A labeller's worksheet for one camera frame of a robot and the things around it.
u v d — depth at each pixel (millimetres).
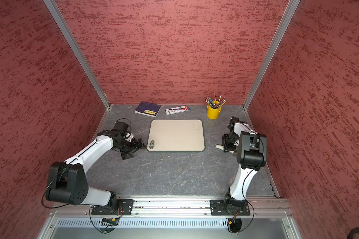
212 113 1100
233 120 864
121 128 698
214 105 1047
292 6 710
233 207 682
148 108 1178
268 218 747
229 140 858
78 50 874
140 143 789
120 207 735
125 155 789
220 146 960
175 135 1043
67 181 423
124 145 725
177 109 1170
